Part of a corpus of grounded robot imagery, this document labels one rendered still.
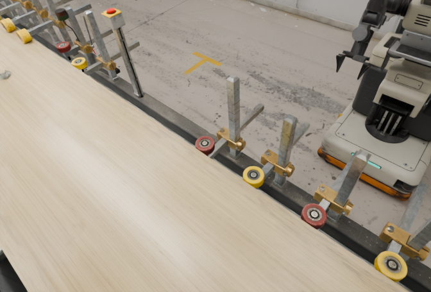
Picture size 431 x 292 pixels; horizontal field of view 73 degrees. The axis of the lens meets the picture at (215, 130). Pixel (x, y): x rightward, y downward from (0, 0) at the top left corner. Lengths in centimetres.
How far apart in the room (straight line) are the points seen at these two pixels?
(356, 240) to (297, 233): 33
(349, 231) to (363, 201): 96
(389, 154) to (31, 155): 199
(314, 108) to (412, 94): 111
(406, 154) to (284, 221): 133
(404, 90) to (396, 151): 55
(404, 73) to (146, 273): 148
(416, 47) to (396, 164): 79
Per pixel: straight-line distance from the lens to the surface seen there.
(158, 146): 126
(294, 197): 132
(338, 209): 121
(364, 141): 219
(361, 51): 142
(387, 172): 213
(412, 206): 130
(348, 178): 106
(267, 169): 121
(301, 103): 275
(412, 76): 176
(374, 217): 222
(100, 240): 111
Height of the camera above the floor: 184
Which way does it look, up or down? 48 degrees down
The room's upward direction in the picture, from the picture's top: 6 degrees counter-clockwise
